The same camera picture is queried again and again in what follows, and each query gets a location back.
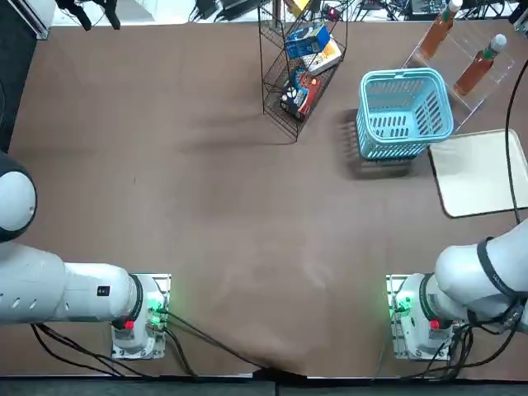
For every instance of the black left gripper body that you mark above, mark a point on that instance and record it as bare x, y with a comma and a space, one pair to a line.
95, 2

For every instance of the blue Oreo cookie box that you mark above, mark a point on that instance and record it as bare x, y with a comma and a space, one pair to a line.
305, 41

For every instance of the amber tea bottle white cap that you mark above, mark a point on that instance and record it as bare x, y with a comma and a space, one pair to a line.
437, 37
474, 74

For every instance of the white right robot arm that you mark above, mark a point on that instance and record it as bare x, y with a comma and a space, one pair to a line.
462, 272

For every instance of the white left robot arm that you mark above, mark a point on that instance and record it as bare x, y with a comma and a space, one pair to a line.
82, 297

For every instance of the light blue plastic shopping basket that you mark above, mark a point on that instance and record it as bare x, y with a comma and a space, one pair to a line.
387, 148

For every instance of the clear acrylic beverage shelf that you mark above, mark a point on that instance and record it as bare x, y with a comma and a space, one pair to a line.
462, 53

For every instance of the black power adapter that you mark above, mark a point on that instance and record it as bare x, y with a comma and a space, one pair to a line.
206, 8

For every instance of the black finned power supply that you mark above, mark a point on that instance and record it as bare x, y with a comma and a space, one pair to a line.
239, 4

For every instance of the yellow nabati wafer box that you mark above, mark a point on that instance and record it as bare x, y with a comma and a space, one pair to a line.
299, 6

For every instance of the dark chocolate cookie box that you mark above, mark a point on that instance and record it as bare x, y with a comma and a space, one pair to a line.
303, 95

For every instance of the white cracker stick box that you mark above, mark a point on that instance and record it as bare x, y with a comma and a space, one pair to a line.
326, 57

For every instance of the cream plastic tray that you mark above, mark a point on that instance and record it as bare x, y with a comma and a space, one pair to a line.
470, 177

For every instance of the aluminium frame rail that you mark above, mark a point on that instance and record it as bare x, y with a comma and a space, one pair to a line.
521, 20
39, 20

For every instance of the aluminium frame post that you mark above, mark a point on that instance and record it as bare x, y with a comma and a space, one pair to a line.
277, 10

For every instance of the black switch with red light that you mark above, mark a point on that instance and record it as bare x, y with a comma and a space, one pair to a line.
332, 13

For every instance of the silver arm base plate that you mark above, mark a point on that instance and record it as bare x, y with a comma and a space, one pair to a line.
390, 284
163, 279

